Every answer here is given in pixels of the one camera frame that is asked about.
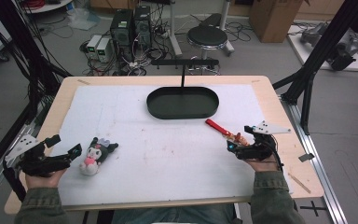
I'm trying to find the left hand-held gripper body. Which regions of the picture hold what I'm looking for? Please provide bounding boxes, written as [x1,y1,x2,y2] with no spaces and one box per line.
[3,133,74,179]

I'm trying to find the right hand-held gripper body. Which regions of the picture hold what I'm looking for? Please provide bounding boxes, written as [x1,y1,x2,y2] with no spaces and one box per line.
[234,120,292,161]

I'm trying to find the black and white plush toy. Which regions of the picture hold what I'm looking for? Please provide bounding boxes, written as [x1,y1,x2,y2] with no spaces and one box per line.
[79,136,119,177]

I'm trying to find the red marker pen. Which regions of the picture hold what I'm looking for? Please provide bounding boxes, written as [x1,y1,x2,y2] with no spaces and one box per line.
[204,118,250,147]

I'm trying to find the black oval tray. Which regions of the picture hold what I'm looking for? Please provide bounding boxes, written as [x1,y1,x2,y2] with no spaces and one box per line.
[145,86,220,120]

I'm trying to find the person's right hand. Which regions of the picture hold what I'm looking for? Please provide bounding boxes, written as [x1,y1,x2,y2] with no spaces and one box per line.
[245,154,281,173]

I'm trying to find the person's left hand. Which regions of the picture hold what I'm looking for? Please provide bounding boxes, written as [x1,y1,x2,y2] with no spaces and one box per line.
[24,168,68,189]

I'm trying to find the black tape piece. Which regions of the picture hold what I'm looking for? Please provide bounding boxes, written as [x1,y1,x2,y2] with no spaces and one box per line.
[297,152,315,163]

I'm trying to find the thin wooden stick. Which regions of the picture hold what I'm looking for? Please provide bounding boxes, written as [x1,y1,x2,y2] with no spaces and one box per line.
[287,172,312,195]

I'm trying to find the white foam mat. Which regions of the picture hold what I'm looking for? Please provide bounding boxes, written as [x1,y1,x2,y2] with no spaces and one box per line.
[57,83,294,207]

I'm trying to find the person's legs in jeans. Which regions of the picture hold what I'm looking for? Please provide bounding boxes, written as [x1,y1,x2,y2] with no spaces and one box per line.
[111,203,237,224]

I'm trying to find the black T-shaped stand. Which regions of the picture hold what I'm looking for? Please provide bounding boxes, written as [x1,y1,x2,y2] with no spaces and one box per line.
[151,58,220,88]

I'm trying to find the white table leg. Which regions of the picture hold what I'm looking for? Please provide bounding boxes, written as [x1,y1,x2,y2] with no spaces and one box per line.
[218,0,236,58]
[168,0,184,58]

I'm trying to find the black round stool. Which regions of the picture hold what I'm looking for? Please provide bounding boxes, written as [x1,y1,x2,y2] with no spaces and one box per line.
[186,25,228,61]

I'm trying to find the white power supply unit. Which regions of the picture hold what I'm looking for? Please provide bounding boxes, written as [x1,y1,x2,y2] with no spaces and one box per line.
[96,37,112,63]
[86,34,103,54]

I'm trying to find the cardboard box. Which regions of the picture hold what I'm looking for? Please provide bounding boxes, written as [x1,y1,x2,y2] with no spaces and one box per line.
[248,0,305,44]

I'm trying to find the white board with grey device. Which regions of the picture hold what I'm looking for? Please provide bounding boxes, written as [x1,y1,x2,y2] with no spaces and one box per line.
[286,21,358,73]

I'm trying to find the large black computer tower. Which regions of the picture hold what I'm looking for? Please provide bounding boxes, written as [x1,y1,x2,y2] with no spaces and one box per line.
[109,8,135,62]

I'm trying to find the slim black computer tower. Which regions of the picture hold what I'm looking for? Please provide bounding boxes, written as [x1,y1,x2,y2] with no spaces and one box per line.
[132,5,153,50]

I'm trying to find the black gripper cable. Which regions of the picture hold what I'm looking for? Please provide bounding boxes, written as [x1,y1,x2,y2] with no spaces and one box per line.
[271,134,285,172]

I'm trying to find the aluminium rail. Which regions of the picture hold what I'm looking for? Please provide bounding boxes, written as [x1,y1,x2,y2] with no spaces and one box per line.
[280,95,350,224]

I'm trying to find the black frame post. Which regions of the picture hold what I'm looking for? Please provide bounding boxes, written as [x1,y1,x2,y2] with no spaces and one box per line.
[272,0,358,135]
[0,0,73,104]

